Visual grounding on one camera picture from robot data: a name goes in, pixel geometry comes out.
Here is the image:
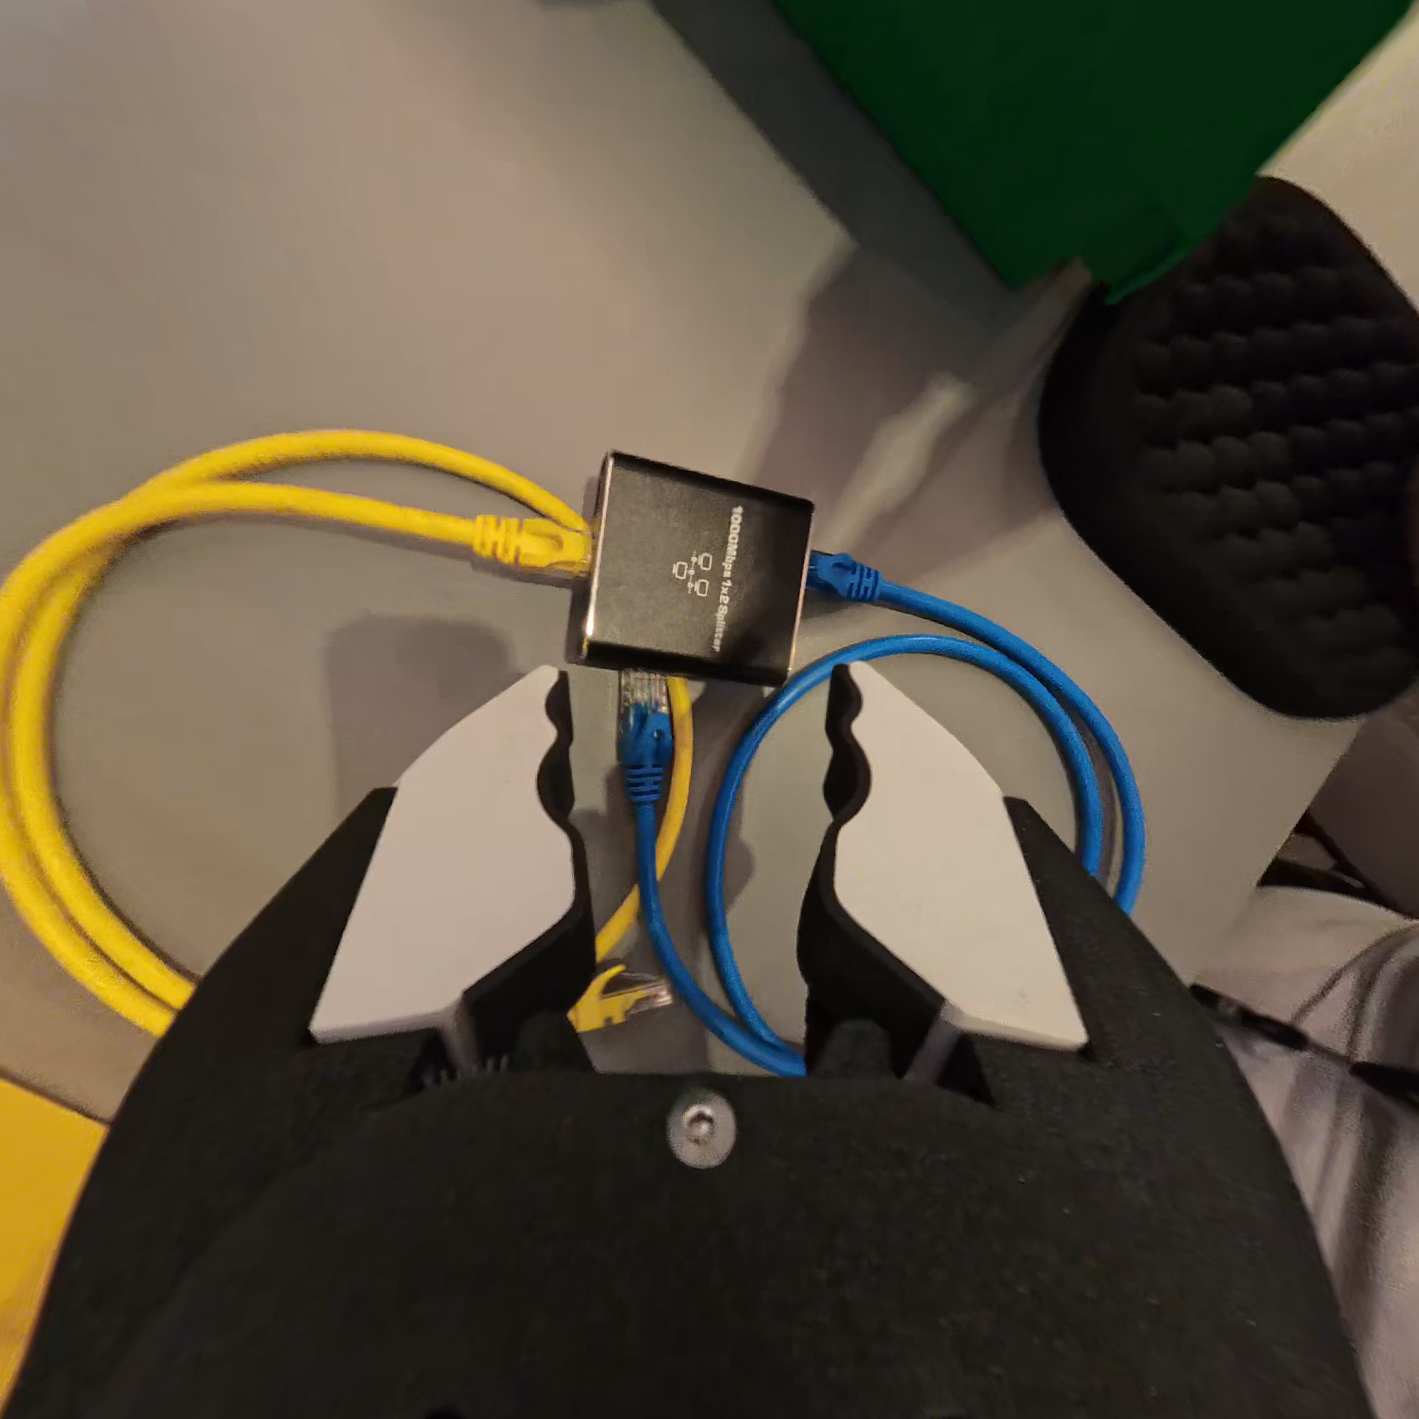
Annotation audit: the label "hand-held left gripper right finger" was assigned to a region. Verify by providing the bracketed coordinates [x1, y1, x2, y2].
[798, 661, 1091, 1055]

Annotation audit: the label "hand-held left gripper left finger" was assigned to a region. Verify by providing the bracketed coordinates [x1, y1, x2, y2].
[311, 665, 600, 1047]

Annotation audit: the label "blue ethernet cable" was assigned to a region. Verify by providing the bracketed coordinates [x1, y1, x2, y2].
[615, 549, 1146, 1079]

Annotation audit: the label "yellow ethernet cable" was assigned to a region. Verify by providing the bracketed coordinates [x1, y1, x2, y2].
[0, 430, 697, 1037]

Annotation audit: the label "black ethernet splitter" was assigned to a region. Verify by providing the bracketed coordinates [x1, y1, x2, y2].
[565, 449, 816, 686]

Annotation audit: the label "yellow plastic bin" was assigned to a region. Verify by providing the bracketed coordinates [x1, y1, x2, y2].
[0, 1081, 113, 1337]

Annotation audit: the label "green plastic bin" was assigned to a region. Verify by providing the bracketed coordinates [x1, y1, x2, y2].
[770, 0, 1411, 304]

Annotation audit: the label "grey shorts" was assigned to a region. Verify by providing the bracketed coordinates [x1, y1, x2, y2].
[1192, 887, 1419, 1343]

